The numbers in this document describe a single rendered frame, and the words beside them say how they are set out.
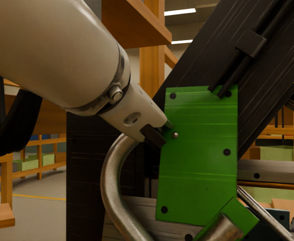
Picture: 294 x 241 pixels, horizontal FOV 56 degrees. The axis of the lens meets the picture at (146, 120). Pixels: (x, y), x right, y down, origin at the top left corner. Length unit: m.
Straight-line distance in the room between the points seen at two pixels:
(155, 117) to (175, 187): 0.14
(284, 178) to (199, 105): 0.20
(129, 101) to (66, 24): 0.11
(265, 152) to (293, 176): 2.84
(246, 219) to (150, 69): 0.97
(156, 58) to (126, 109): 1.01
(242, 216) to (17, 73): 0.32
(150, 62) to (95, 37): 1.07
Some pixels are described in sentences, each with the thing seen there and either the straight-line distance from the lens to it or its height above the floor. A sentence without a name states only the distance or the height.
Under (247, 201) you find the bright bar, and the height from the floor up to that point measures 1.07.
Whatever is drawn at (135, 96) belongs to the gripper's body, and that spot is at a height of 1.24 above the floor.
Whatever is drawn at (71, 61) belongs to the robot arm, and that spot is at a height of 1.26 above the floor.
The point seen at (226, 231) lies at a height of 1.08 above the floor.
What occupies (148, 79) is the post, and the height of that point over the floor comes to 1.41.
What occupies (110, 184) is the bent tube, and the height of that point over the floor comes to 1.12.
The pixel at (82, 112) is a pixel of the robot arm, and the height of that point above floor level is 1.22.
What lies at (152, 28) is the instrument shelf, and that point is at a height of 1.50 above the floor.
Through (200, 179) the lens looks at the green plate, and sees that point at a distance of 0.42.
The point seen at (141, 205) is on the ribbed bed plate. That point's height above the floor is 1.08.
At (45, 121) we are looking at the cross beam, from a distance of 0.74.
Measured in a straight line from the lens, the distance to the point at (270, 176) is 0.54.
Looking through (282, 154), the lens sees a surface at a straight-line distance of 3.24.
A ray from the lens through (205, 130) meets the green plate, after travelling 0.43.
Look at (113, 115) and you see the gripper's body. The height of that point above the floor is 1.22.
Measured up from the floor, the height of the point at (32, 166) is 0.31.
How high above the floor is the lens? 1.21
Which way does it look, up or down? 1 degrees up
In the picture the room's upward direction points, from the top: straight up
